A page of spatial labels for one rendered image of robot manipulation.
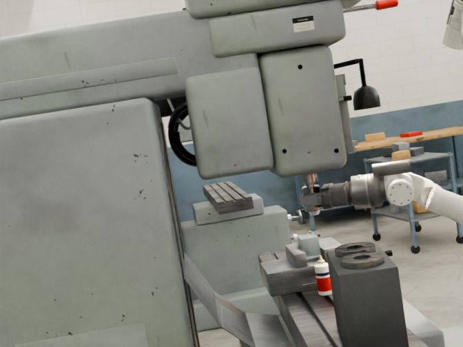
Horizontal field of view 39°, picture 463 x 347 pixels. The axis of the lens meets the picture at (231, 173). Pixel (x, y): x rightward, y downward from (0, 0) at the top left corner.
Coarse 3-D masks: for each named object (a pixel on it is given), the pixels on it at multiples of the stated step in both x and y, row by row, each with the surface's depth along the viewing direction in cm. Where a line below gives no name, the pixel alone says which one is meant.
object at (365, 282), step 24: (336, 264) 136; (360, 264) 129; (384, 264) 130; (336, 288) 136; (360, 288) 128; (384, 288) 128; (336, 312) 146; (360, 312) 129; (384, 312) 128; (360, 336) 129; (384, 336) 129
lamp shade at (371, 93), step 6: (360, 90) 173; (366, 90) 173; (372, 90) 173; (354, 96) 175; (360, 96) 173; (366, 96) 172; (372, 96) 172; (378, 96) 174; (354, 102) 175; (360, 102) 173; (366, 102) 172; (372, 102) 172; (378, 102) 173; (354, 108) 175; (360, 108) 173; (366, 108) 173
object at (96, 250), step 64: (0, 128) 144; (64, 128) 145; (128, 128) 146; (0, 192) 145; (64, 192) 146; (128, 192) 147; (0, 256) 146; (64, 256) 147; (128, 256) 148; (0, 320) 147; (64, 320) 148; (128, 320) 150; (192, 320) 176
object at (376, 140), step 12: (408, 132) 790; (420, 132) 776; (432, 132) 791; (444, 132) 762; (456, 132) 752; (360, 144) 786; (372, 144) 759; (384, 144) 747; (456, 144) 822; (456, 156) 824; (456, 168) 829; (432, 180) 785; (444, 180) 782; (456, 180) 807; (300, 192) 813; (312, 216) 751; (312, 228) 752
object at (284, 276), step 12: (288, 252) 194; (300, 252) 186; (264, 264) 195; (276, 264) 193; (288, 264) 191; (300, 264) 185; (312, 264) 186; (264, 276) 193; (276, 276) 184; (288, 276) 185; (300, 276) 185; (312, 276) 186; (276, 288) 185; (288, 288) 185; (300, 288) 185; (312, 288) 186
